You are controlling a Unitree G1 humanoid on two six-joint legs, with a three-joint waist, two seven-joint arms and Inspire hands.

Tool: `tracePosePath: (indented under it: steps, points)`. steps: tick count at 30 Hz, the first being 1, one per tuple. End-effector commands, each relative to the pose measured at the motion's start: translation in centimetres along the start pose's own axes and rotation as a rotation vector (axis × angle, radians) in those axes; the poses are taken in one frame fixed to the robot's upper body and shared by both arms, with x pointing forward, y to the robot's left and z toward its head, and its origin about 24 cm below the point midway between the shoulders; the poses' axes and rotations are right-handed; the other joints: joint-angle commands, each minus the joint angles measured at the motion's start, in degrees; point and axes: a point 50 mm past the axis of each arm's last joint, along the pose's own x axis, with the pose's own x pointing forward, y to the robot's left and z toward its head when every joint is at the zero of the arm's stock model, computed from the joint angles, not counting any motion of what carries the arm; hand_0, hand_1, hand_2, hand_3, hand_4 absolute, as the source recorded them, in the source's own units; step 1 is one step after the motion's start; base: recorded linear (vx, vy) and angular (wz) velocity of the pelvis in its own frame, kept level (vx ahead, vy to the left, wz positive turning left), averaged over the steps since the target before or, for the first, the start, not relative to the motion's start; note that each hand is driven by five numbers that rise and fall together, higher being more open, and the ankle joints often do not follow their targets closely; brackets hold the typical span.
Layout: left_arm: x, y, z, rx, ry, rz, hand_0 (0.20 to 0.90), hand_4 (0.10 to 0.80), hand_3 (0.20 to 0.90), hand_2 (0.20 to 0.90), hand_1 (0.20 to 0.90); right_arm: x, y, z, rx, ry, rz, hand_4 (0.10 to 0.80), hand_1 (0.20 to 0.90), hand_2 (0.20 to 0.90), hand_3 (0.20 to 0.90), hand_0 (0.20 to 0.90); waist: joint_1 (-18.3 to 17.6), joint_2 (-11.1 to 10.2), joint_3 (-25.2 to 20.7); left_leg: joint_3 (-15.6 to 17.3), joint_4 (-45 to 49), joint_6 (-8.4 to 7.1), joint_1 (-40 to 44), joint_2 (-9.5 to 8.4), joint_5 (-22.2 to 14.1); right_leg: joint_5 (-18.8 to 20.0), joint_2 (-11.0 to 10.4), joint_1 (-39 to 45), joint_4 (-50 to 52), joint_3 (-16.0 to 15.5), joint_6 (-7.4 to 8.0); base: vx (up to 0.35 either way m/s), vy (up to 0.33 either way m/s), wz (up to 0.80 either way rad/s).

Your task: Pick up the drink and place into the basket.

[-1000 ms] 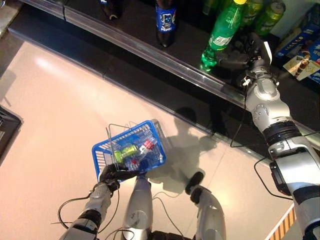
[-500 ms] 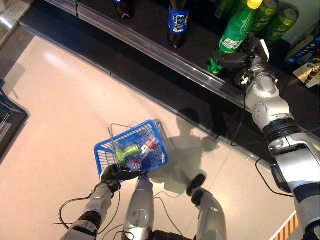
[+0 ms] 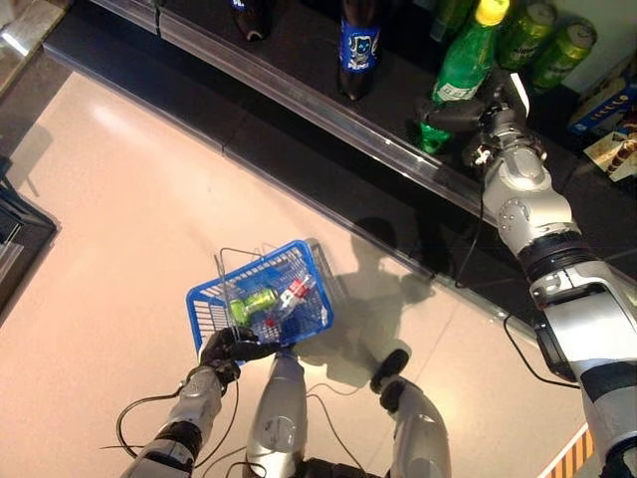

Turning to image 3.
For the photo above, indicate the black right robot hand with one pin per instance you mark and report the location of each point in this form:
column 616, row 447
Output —
column 453, row 118

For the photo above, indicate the black store shelf unit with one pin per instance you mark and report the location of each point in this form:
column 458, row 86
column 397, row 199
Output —
column 278, row 144

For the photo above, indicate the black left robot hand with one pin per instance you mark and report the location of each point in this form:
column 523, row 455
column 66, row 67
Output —
column 234, row 348

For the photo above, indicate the green Sprite bottle yellow cap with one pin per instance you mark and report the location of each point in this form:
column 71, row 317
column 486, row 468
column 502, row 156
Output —
column 463, row 65

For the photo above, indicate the black robot waist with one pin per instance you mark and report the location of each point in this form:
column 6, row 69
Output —
column 343, row 470

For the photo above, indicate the Pepsi bottle blue label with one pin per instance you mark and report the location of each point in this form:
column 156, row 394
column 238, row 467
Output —
column 359, row 50
column 251, row 20

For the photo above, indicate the green drink can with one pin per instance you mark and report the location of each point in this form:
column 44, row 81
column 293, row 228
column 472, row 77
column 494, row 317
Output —
column 527, row 35
column 254, row 304
column 562, row 55

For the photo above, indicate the dark low cabinet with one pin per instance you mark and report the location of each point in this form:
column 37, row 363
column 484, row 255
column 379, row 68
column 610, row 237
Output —
column 25, row 239

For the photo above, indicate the beige wafer roll box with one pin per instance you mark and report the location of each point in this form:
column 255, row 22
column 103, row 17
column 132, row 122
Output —
column 614, row 154

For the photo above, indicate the silver robot leg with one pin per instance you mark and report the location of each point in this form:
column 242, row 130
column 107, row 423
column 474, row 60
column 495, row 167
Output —
column 278, row 418
column 418, row 433

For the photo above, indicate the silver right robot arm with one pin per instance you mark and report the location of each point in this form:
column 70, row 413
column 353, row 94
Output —
column 527, row 199

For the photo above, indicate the silver right robot leg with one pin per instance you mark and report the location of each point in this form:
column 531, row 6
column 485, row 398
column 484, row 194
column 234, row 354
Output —
column 418, row 433

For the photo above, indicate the blue plastic shopping basket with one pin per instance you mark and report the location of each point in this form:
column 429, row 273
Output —
column 191, row 305

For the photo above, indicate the clear water bottle red cap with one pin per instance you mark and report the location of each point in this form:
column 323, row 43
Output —
column 293, row 296

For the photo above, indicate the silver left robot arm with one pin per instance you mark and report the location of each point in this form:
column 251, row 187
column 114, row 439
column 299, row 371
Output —
column 194, row 403

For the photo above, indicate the tall blue cookie box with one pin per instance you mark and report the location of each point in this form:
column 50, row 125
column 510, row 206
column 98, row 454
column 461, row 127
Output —
column 607, row 107

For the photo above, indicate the silver left robot leg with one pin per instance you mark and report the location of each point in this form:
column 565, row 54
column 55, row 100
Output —
column 278, row 418

